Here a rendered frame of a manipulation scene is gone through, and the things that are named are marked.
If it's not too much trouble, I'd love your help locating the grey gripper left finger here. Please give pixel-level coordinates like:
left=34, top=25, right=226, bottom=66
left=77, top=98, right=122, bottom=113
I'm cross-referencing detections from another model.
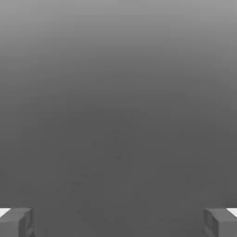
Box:
left=0, top=207, right=35, bottom=237

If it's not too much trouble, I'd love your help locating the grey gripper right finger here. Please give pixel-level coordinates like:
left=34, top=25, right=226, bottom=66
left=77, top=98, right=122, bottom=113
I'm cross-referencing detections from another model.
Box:
left=203, top=207, right=237, bottom=237

